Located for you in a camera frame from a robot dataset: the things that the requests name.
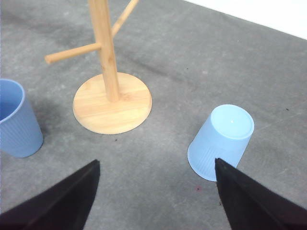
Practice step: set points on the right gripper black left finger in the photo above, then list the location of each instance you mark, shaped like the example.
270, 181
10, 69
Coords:
61, 206

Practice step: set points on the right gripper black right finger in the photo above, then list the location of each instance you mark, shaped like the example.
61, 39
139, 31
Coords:
250, 205

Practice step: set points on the blue ribbed cup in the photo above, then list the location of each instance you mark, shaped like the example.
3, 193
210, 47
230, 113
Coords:
225, 135
21, 134

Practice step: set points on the wooden cup tree stand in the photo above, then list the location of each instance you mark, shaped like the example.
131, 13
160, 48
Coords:
115, 102

